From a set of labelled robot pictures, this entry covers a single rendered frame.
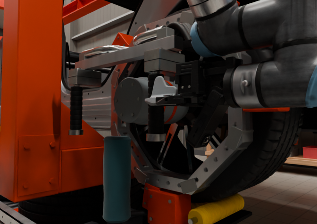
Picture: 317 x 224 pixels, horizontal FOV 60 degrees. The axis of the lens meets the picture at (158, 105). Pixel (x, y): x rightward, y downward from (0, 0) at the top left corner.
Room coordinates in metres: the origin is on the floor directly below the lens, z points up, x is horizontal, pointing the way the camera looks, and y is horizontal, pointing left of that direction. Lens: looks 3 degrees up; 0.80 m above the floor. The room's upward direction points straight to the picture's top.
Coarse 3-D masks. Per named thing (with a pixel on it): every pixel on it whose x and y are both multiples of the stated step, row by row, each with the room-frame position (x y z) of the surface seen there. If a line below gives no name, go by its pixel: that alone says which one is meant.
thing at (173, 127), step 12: (204, 60) 0.89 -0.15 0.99; (144, 72) 1.08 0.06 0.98; (180, 120) 0.99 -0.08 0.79; (192, 120) 0.92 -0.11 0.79; (144, 132) 1.08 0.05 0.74; (168, 132) 0.99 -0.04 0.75; (144, 144) 1.06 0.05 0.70; (156, 144) 1.11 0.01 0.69; (168, 144) 0.99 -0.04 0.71; (180, 144) 1.20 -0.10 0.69; (216, 144) 0.87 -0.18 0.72; (156, 156) 1.04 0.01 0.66; (168, 156) 1.02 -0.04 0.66; (180, 156) 1.12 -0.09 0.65; (192, 156) 0.93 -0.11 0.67; (168, 168) 0.98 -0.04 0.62; (180, 168) 1.00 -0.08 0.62; (192, 168) 0.92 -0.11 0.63
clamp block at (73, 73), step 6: (72, 72) 0.83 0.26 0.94; (78, 72) 0.82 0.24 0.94; (84, 72) 0.83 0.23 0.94; (90, 72) 0.85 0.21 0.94; (96, 72) 0.86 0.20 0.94; (72, 78) 0.83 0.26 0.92; (78, 78) 0.82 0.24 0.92; (84, 78) 0.83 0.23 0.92; (90, 78) 0.85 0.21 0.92; (96, 78) 0.86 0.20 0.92; (72, 84) 0.83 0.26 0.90; (78, 84) 0.82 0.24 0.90; (84, 84) 0.83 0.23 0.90; (90, 84) 0.85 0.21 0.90; (96, 84) 0.86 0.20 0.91
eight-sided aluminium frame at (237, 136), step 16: (176, 16) 0.83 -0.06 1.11; (192, 16) 0.78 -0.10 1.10; (128, 64) 1.00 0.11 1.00; (112, 80) 1.05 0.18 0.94; (112, 96) 1.05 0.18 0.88; (112, 112) 1.05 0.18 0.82; (240, 112) 0.69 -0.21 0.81; (112, 128) 1.05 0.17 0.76; (128, 128) 1.07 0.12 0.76; (240, 128) 0.69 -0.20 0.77; (224, 144) 0.72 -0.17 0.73; (240, 144) 0.69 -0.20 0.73; (144, 160) 0.99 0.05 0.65; (208, 160) 0.75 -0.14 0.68; (224, 160) 0.72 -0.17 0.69; (144, 176) 0.92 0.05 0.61; (160, 176) 0.88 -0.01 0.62; (176, 176) 0.85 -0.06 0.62; (192, 176) 0.79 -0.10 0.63; (208, 176) 0.75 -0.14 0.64; (192, 192) 0.79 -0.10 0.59
